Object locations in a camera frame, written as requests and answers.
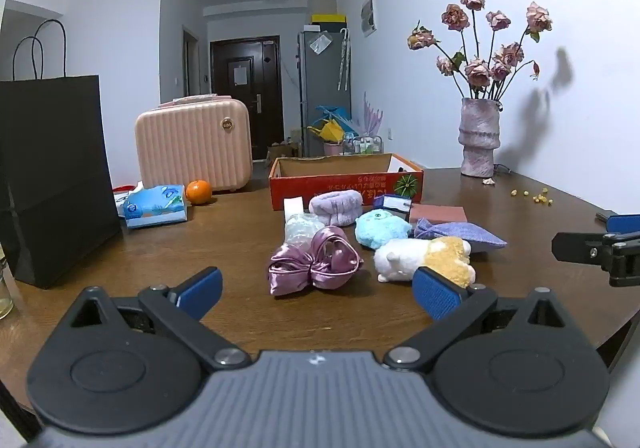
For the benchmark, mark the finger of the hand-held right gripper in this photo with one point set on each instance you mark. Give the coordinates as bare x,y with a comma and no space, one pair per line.
625,224
575,248

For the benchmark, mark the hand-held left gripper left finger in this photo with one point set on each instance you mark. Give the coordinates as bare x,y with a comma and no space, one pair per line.
200,290

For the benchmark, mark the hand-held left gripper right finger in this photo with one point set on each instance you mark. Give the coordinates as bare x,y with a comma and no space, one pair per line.
437,292

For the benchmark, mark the white and yellow plush toy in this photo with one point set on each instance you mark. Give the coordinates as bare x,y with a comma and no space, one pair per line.
425,255

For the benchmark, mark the blue plush toy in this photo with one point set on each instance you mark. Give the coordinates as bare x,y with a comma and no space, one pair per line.
380,228

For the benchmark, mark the pink satin scrunchie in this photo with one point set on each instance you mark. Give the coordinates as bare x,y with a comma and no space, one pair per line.
310,263

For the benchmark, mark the pale fluffy hair band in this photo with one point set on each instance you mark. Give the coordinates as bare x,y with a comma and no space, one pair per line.
335,203

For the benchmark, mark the orange cardboard box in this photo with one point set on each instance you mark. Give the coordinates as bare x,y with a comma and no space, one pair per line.
320,188

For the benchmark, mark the scattered yellow crumbs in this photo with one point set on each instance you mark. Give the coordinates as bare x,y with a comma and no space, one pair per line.
539,199

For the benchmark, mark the pink rectangular block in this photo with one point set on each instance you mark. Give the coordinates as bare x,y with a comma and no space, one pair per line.
440,214

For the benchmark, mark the blue tissue pack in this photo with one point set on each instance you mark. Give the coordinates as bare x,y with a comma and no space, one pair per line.
155,208

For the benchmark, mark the small blue box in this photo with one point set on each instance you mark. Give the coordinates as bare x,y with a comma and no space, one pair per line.
392,205

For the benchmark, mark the orange fruit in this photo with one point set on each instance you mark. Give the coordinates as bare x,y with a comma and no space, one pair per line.
198,192

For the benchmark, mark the clear plastic bag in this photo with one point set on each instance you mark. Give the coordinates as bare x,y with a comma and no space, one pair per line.
300,230

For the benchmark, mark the white card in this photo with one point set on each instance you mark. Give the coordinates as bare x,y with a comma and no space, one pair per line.
293,207

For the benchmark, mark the pink ribbed suitcase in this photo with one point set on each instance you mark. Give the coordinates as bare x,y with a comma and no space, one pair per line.
190,148

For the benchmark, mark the pink textured vase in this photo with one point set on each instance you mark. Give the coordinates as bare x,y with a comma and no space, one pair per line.
479,138

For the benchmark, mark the brown cardboard box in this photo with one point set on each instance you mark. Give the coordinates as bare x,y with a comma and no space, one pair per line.
280,151

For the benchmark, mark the metal cart with bottles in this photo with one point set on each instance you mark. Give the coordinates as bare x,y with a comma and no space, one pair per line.
365,146

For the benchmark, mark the pink bucket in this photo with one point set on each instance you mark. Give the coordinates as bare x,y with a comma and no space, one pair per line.
332,148

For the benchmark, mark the pink feather decoration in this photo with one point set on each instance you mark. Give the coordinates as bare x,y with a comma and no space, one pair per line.
374,118

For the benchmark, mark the dark brown door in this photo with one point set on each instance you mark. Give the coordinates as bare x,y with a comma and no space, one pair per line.
245,108

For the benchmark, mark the black paper bag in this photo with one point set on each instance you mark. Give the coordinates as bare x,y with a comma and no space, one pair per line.
50,168

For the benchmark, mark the yellow bag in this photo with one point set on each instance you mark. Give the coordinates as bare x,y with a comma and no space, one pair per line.
330,131

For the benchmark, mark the glass jar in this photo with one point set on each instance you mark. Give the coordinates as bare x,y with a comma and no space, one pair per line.
5,293

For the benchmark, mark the dried pink roses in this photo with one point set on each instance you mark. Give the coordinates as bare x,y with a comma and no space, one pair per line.
477,71

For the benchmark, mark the side room door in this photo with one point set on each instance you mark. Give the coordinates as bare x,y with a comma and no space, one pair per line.
190,63

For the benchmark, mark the grey refrigerator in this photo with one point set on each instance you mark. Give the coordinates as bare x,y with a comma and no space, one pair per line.
320,83

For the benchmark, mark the white hanging umbrella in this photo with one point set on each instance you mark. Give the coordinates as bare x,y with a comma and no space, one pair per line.
344,58

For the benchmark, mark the plastic bag on refrigerator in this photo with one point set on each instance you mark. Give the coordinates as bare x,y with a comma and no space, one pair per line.
320,42

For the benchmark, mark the yellow and black box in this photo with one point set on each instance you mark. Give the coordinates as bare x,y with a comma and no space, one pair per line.
328,20

